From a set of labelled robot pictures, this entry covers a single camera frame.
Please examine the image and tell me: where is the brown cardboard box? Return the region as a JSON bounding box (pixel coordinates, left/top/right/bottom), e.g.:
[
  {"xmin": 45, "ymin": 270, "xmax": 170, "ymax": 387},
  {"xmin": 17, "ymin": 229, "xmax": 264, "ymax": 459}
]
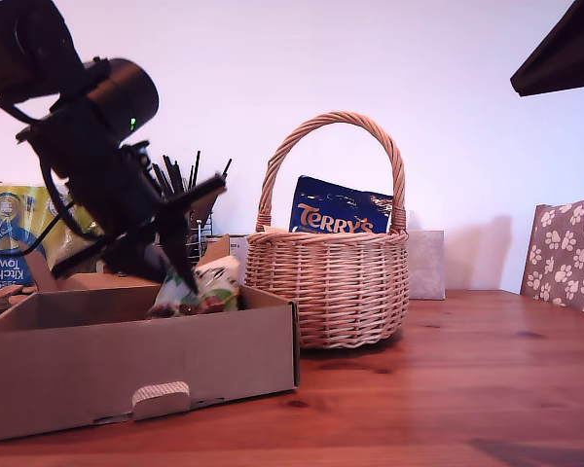
[{"xmin": 0, "ymin": 233, "xmax": 302, "ymax": 443}]

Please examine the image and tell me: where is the yellow blue kitchen towel pack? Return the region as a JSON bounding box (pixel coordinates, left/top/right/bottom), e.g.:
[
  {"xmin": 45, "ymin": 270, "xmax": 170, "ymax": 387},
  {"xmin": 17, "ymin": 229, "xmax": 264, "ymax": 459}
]
[{"xmin": 0, "ymin": 182, "xmax": 98, "ymax": 298}]

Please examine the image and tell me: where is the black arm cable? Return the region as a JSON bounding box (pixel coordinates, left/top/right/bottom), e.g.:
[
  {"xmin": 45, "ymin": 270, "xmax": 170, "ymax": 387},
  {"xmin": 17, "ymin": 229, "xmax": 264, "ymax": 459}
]
[
  {"xmin": 0, "ymin": 197, "xmax": 77, "ymax": 259},
  {"xmin": 38, "ymin": 158, "xmax": 103, "ymax": 242}
]

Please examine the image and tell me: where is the chair with paw print cover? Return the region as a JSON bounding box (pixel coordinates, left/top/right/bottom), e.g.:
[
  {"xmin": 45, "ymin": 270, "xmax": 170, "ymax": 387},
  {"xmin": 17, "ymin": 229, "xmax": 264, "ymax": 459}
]
[{"xmin": 520, "ymin": 197, "xmax": 584, "ymax": 316}]

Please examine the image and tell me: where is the woven wicker basket with handle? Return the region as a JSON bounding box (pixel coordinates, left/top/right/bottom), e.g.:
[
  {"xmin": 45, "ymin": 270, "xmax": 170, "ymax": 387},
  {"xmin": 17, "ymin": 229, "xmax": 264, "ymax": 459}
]
[{"xmin": 244, "ymin": 111, "xmax": 411, "ymax": 350}]

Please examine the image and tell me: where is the tin can white label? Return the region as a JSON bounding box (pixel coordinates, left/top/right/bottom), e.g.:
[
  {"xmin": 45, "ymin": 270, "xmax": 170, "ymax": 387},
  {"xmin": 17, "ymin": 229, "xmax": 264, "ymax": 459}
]
[{"xmin": 228, "ymin": 233, "xmax": 249, "ymax": 286}]

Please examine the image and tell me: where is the blue Terry's mini eggs bag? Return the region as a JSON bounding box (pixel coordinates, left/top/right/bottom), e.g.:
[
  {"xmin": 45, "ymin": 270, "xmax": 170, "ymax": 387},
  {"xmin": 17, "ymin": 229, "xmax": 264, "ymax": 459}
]
[{"xmin": 287, "ymin": 174, "xmax": 395, "ymax": 235}]

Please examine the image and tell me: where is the white Galaxy egg bag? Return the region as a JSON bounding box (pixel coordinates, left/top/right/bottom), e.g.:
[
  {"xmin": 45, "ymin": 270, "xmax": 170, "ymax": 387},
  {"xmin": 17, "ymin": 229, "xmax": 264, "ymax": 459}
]
[{"xmin": 148, "ymin": 256, "xmax": 243, "ymax": 320}]

